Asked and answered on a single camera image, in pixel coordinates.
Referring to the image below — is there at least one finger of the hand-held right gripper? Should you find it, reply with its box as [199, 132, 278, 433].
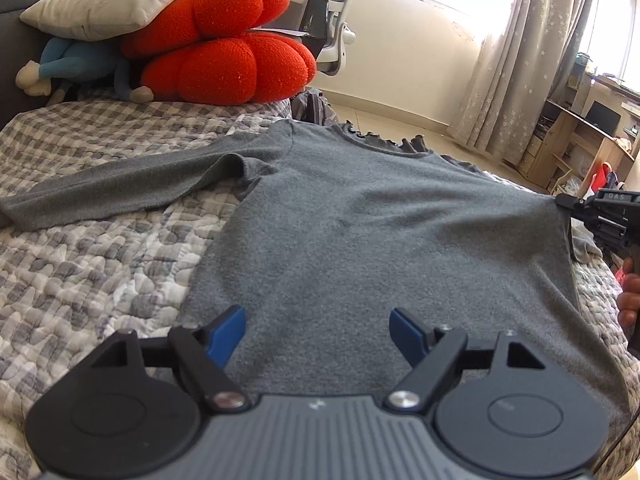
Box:
[555, 195, 588, 223]

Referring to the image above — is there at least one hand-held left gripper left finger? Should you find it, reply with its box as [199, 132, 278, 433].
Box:
[90, 305, 252, 415]

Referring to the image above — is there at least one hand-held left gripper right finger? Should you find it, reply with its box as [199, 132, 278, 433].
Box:
[384, 307, 546, 413]

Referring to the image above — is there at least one grey knit sweater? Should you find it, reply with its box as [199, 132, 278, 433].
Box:
[0, 121, 636, 461]

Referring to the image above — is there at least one person's right hand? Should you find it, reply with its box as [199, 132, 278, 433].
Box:
[617, 274, 640, 333]

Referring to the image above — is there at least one wooden computer desk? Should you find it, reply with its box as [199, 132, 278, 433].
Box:
[517, 77, 640, 196]

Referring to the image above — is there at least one black laptop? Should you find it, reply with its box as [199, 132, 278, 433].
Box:
[585, 100, 622, 136]

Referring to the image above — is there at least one grey checked quilt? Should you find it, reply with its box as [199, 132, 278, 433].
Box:
[0, 95, 640, 480]

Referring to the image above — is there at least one grey star curtain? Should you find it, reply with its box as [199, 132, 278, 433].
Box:
[447, 0, 601, 166]

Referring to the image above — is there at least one grey patterned garment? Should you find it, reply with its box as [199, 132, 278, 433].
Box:
[290, 87, 338, 126]

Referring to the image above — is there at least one red pumpkin plush cushion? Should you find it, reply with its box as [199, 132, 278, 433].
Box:
[120, 0, 318, 107]

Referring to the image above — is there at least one white mesh office chair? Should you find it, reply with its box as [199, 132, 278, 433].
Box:
[265, 0, 396, 77]

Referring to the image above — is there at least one blue monkey plush toy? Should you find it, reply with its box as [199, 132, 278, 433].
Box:
[15, 37, 153, 106]

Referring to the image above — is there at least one white printed pillow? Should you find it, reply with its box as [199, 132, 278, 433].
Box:
[20, 0, 241, 42]

